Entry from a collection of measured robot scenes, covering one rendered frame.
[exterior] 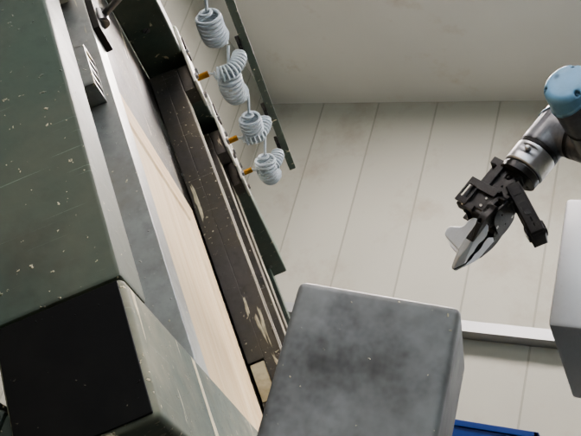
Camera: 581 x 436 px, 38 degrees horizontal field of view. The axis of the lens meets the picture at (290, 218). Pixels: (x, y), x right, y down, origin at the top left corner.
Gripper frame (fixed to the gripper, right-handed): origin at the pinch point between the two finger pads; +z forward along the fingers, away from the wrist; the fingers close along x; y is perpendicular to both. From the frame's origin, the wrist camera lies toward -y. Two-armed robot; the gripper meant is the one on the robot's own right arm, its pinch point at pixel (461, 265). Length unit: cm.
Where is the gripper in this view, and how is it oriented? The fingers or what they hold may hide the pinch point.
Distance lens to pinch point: 147.5
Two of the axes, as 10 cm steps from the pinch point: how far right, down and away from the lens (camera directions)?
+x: -3.7, -4.9, -7.9
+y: -6.7, -4.4, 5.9
